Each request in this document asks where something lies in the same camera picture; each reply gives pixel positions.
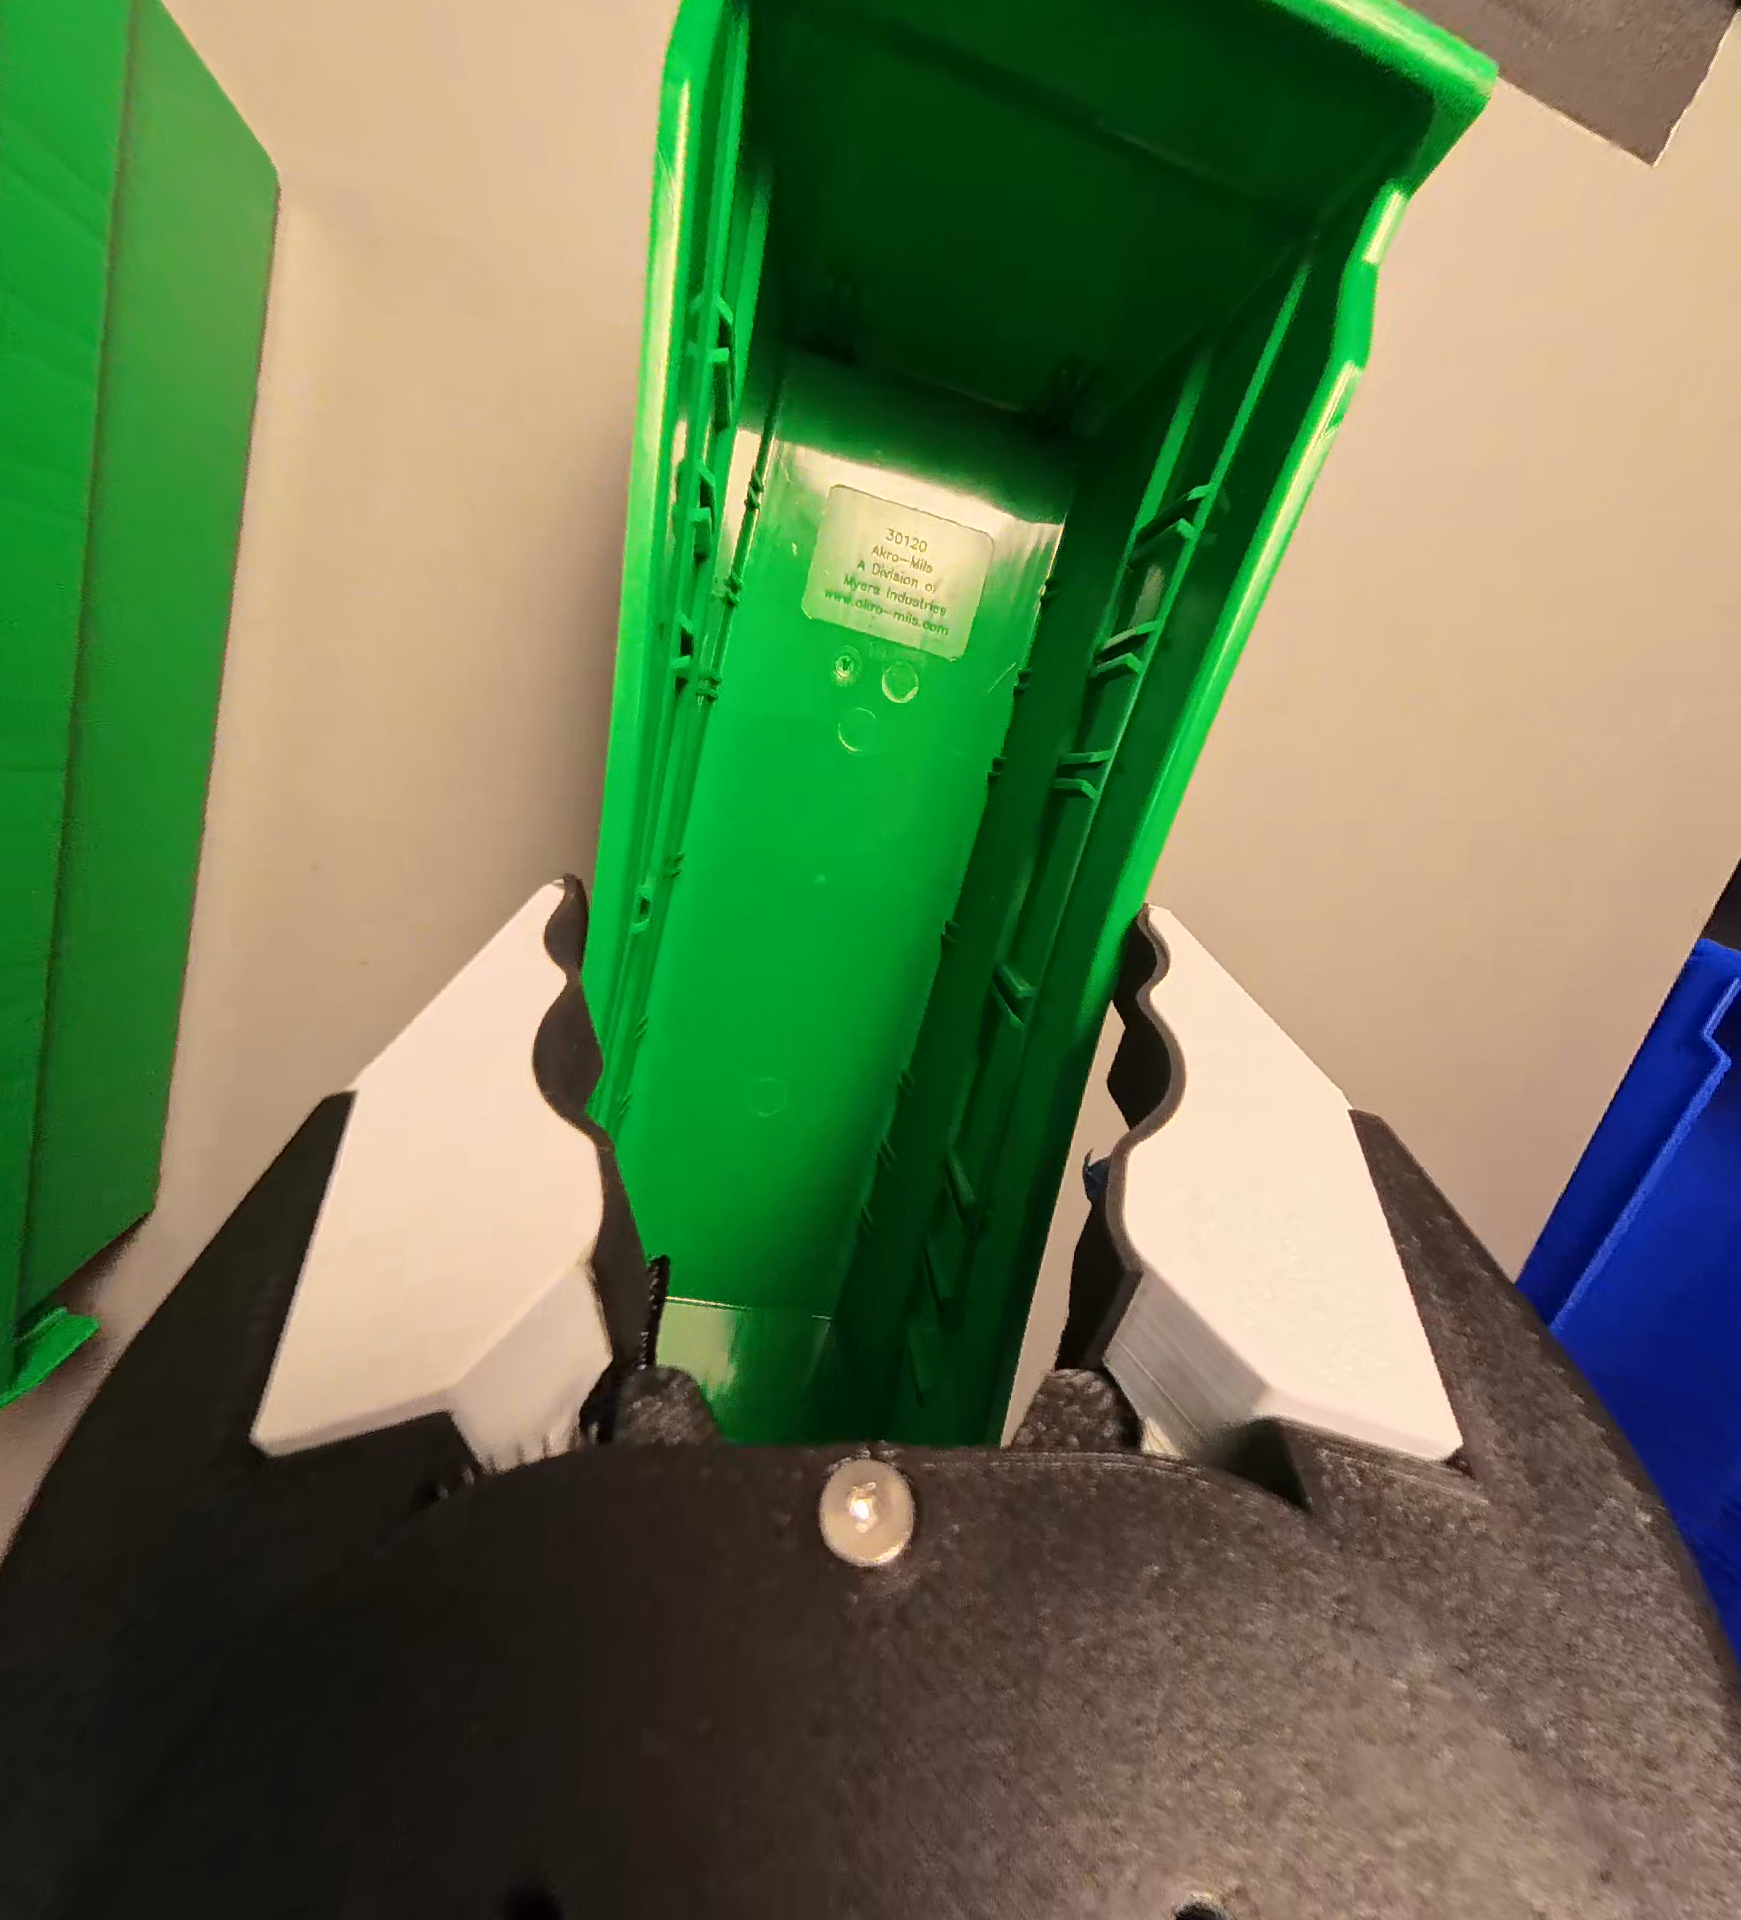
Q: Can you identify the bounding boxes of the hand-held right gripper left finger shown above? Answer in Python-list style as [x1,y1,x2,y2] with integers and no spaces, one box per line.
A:
[252,877,661,1464]

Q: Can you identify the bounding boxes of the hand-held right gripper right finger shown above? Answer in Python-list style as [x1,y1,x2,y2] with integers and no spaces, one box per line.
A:
[1057,905,1464,1468]

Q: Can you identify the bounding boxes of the green plastic bin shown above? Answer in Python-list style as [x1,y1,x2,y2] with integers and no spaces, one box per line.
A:
[578,0,1502,1455]
[0,0,285,1468]

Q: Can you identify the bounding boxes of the blue plastic bin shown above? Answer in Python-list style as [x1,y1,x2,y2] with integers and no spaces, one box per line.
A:
[1514,937,1741,1727]

